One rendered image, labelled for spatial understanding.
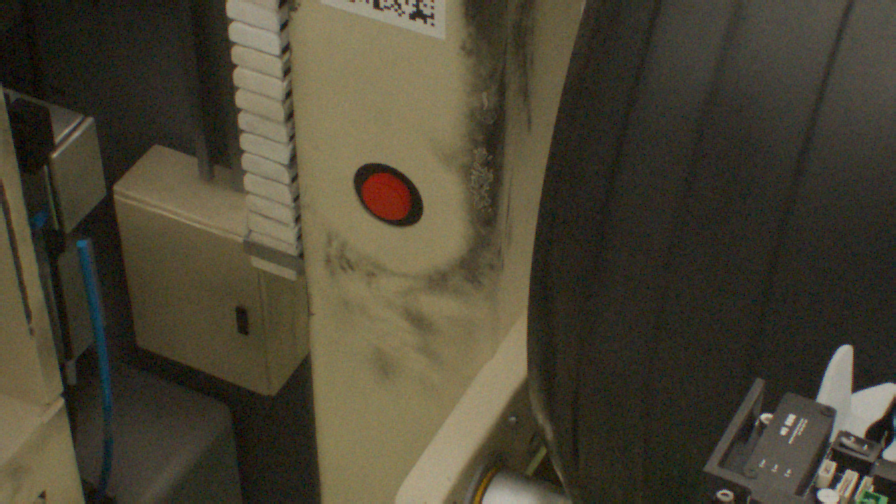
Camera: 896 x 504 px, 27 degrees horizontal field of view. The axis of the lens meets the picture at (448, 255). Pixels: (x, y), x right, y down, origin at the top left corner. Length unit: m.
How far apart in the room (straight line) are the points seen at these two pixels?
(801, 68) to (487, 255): 0.38
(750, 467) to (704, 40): 0.20
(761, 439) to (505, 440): 0.53
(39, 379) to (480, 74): 0.36
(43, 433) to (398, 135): 0.32
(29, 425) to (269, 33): 0.30
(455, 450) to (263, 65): 0.25
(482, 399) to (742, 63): 0.43
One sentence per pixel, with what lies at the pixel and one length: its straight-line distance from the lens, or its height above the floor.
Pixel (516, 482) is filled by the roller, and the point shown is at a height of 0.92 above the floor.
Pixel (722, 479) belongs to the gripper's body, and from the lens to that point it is 0.58.
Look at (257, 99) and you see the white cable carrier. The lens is 1.09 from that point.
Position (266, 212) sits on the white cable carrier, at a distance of 1.14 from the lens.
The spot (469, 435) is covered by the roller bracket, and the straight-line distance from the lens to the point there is 1.08.
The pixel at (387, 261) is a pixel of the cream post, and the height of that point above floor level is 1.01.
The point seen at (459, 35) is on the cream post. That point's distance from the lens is 0.96.
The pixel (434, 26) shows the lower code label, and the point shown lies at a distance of 0.97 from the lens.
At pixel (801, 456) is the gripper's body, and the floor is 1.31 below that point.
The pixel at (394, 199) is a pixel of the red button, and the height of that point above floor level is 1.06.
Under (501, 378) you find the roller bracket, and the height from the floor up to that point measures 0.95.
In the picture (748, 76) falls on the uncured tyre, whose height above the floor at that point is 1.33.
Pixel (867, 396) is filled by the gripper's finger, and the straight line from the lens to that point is 0.72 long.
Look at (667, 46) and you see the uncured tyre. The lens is 0.73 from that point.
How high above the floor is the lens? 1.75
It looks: 43 degrees down
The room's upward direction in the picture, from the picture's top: straight up
